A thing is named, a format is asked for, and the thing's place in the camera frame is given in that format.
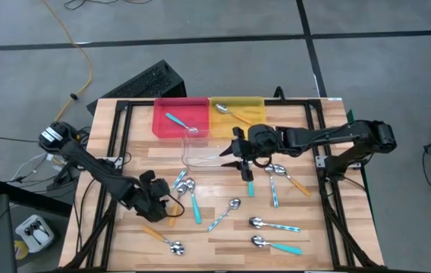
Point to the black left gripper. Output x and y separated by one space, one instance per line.
153 201

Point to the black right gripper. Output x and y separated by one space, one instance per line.
246 151

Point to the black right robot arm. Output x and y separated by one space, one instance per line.
314 137

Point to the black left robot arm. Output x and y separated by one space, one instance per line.
86 163

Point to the clear plastic bin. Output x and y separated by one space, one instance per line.
204 151

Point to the yellow translucent plastic tray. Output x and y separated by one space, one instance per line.
253 108

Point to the red translucent plastic tray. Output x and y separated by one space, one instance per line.
170 129

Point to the black clamp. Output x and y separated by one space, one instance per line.
279 94

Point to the black tripod base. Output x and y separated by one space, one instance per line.
63 174

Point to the black floor bar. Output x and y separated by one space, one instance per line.
29 198

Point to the white open box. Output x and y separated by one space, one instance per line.
24 231

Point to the yellow tape roll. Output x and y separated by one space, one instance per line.
20 252

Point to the grey metal bracket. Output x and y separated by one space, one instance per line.
118 162
321 161

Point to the black metal table frame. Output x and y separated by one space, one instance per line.
291 101

